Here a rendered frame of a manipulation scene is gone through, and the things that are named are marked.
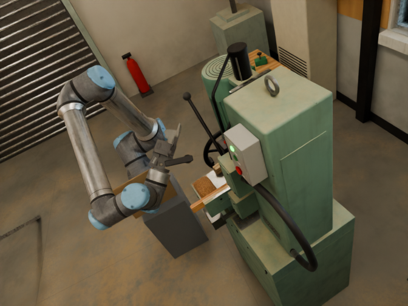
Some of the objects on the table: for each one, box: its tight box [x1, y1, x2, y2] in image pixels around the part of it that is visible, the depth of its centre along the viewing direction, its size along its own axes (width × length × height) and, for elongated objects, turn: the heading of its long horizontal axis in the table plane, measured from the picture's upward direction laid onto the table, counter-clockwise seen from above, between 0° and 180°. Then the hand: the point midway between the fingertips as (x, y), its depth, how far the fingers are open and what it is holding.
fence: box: [204, 189, 232, 211], centre depth 141 cm, size 60×2×6 cm, turn 134°
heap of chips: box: [192, 175, 217, 199], centre depth 148 cm, size 9×14×4 cm, turn 44°
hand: (181, 125), depth 123 cm, fingers open, 14 cm apart
